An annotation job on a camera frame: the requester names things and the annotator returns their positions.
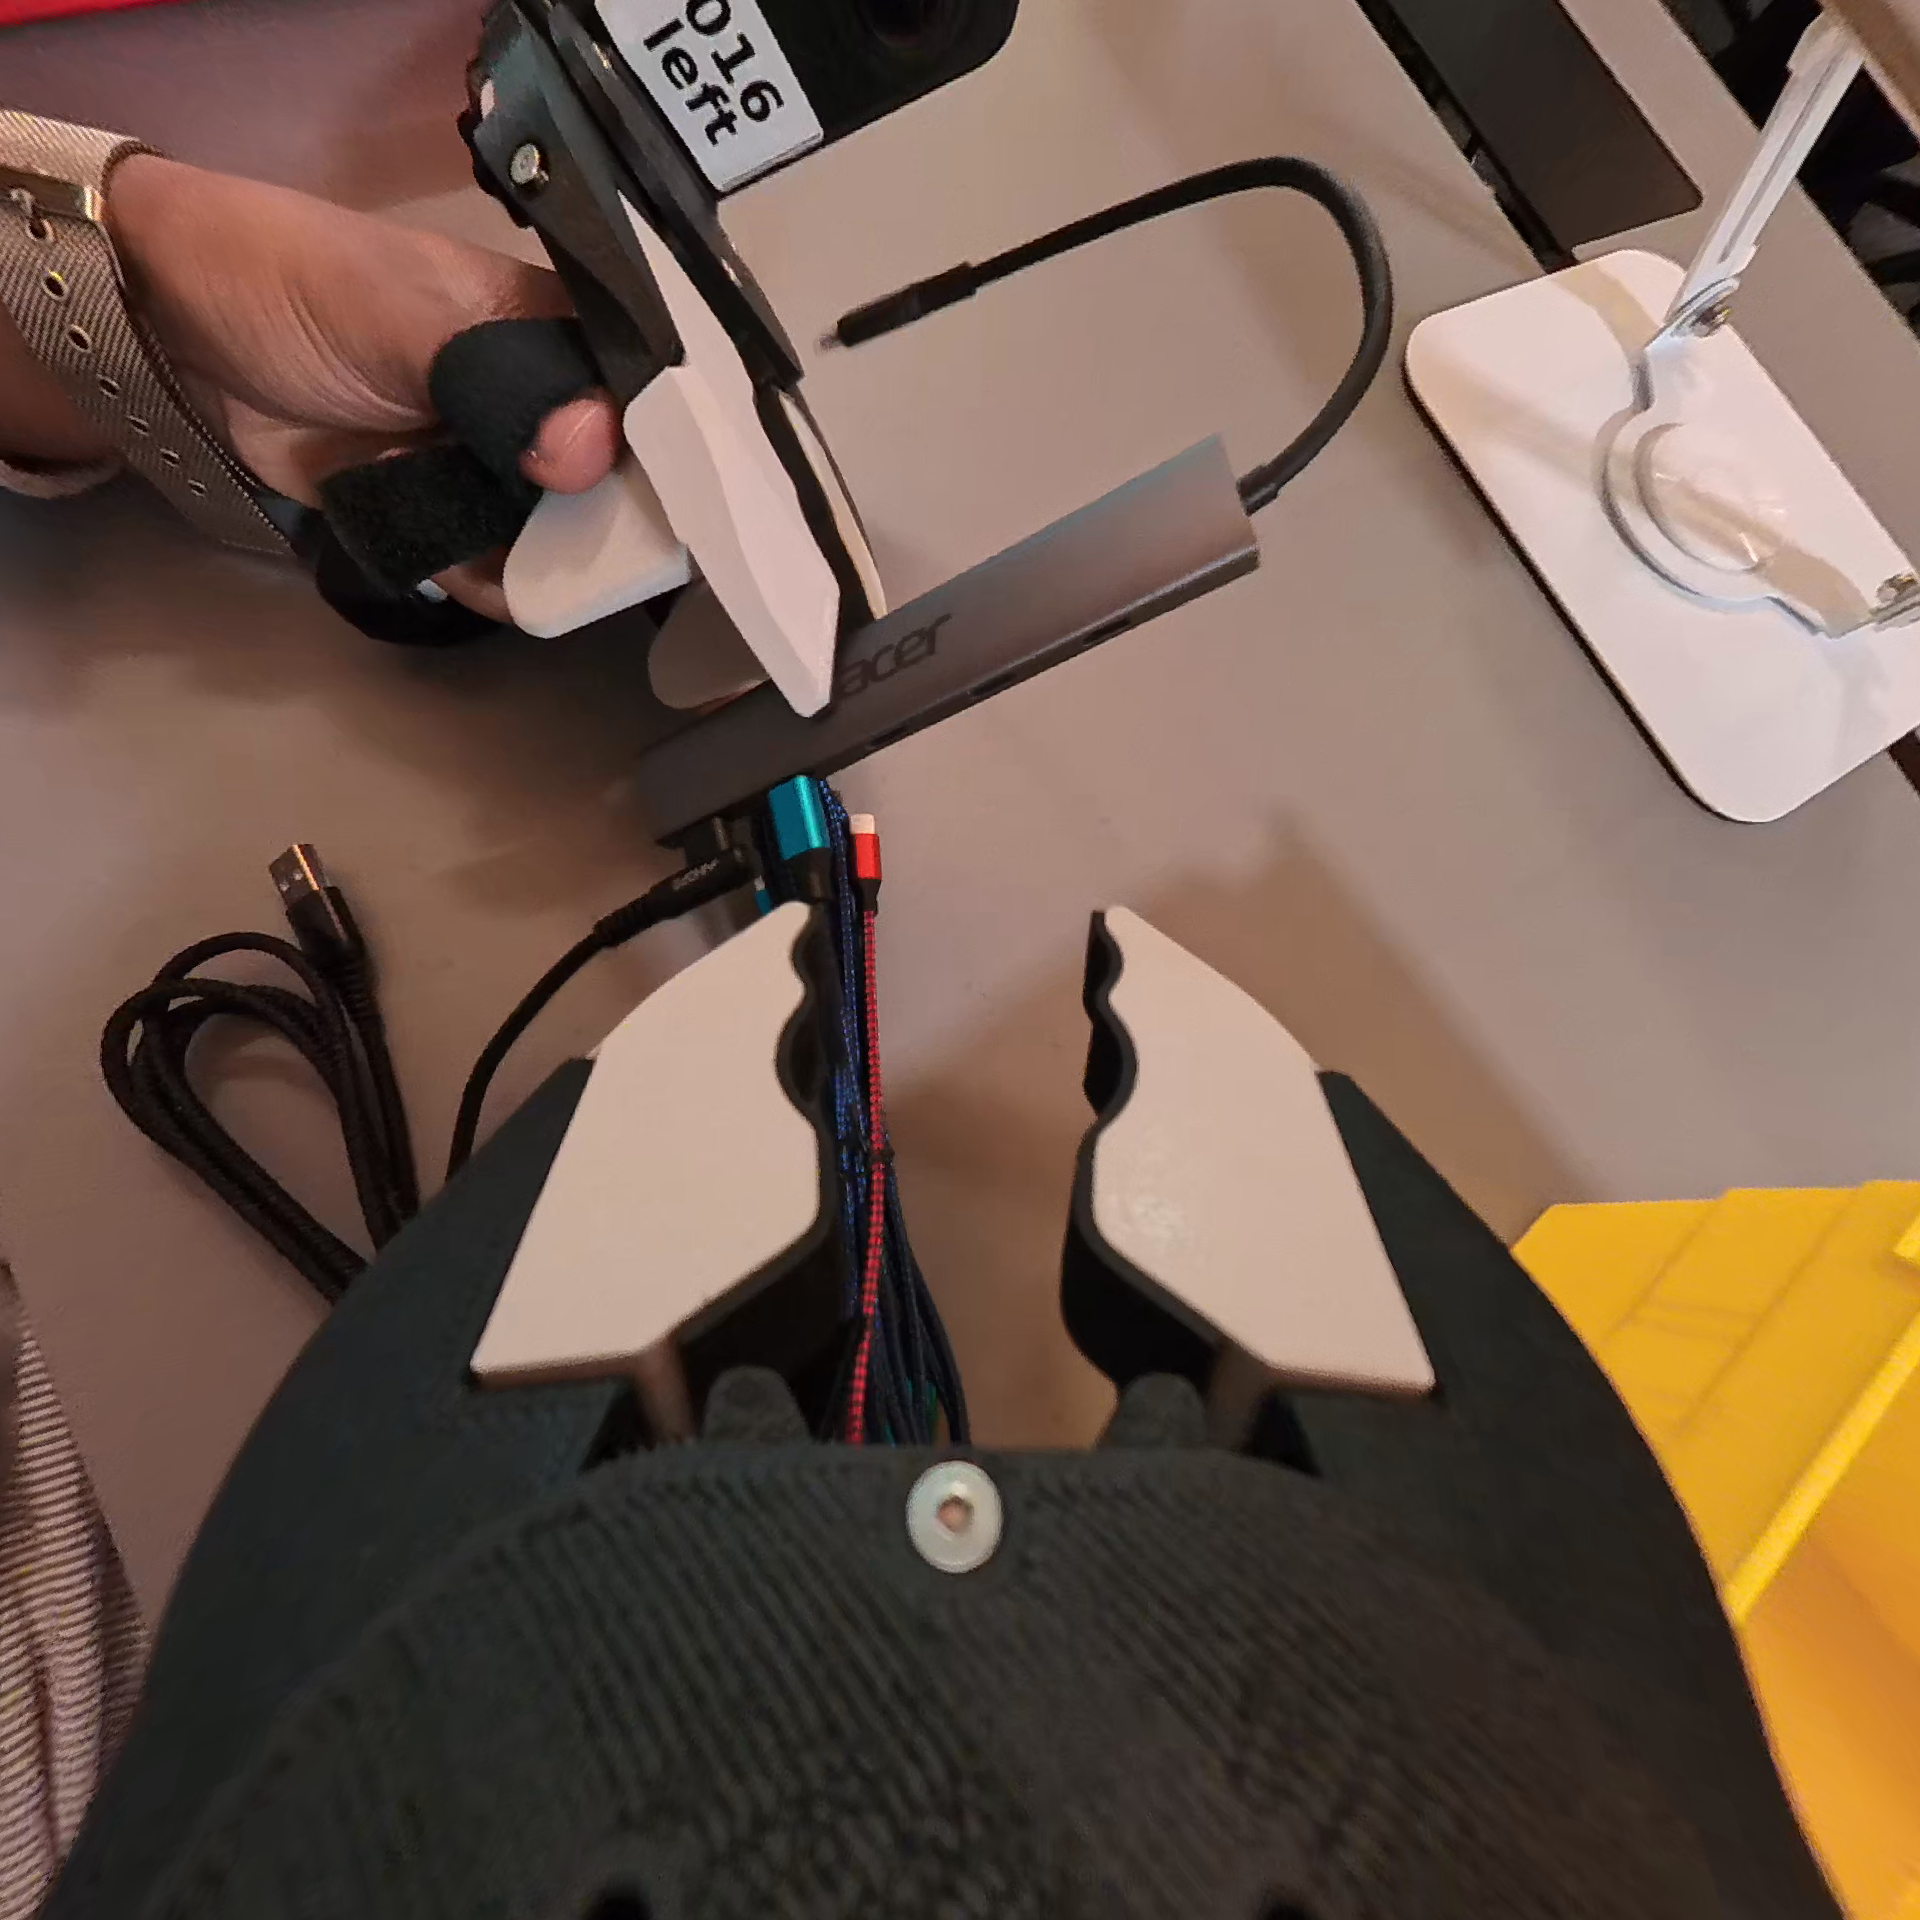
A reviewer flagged person's knit clothing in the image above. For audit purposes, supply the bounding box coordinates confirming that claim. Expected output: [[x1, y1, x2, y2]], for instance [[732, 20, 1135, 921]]
[[0, 1259, 153, 1920]]

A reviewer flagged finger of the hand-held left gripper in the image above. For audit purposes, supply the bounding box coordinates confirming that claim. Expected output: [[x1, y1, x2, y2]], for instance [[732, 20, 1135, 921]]
[[644, 386, 890, 714], [612, 191, 847, 721]]

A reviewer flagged thin dark strip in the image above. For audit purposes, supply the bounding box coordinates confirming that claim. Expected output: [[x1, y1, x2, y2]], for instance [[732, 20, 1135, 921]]
[[639, 158, 1397, 847]]

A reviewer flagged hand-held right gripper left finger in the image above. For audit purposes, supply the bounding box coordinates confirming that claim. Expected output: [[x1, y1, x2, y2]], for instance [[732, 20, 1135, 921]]
[[469, 903, 839, 1434]]

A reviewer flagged person's left hand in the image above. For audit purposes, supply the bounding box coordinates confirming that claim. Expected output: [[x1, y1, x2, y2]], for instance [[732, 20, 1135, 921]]
[[108, 150, 626, 623]]

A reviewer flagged yellow plastic bin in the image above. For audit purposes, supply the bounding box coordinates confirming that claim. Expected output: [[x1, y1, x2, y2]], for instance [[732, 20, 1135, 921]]
[[1507, 1177, 1920, 1920]]

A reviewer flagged black coiled USB cable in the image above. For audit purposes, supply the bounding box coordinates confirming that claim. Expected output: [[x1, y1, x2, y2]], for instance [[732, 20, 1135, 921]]
[[103, 844, 424, 1306]]

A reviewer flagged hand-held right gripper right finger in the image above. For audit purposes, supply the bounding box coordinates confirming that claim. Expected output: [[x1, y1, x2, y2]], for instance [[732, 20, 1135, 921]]
[[1063, 903, 1442, 1430]]

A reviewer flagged white base metal stand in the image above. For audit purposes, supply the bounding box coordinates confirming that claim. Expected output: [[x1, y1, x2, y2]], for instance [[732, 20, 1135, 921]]
[[1401, 0, 1920, 826]]

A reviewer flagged grey desk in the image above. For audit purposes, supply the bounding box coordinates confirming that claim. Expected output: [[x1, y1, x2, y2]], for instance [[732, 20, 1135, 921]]
[[0, 0, 1920, 1594]]

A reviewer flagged red braided cable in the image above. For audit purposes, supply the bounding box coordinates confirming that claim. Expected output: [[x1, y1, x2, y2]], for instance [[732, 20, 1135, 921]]
[[832, 809, 903, 1444]]

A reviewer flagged blue braided cable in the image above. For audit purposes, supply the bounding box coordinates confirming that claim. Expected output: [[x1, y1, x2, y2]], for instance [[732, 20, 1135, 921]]
[[756, 772, 963, 1444]]

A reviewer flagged dark flat panel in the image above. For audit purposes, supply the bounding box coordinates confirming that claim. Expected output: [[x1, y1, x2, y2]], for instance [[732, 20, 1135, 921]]
[[1359, 0, 1705, 271]]

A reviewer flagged beige woven watch strap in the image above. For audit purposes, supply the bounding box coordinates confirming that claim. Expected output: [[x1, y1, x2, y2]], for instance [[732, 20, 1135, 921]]
[[0, 107, 301, 558]]

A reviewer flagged red board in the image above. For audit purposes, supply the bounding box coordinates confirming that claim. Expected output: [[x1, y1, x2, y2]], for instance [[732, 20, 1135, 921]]
[[0, 0, 512, 153]]

